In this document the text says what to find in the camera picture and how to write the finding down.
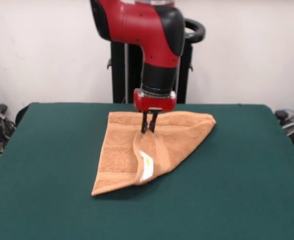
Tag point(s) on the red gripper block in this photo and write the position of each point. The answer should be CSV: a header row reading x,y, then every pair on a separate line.
x,y
154,103

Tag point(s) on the orange terry towel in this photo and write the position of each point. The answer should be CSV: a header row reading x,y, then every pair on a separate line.
x,y
181,135

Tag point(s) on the dark green table cloth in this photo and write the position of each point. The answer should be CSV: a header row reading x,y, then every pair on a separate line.
x,y
49,162

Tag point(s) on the grey round chair base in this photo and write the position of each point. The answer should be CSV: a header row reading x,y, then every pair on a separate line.
x,y
290,127

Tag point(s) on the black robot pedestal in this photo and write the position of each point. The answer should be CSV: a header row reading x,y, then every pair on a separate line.
x,y
186,62

